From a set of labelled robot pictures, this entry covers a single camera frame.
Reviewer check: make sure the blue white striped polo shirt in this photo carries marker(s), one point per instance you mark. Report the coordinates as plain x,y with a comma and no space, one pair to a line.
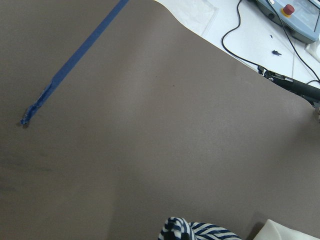
177,228

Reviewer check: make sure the grey teach pendant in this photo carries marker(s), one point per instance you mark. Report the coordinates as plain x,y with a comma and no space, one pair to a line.
300,17

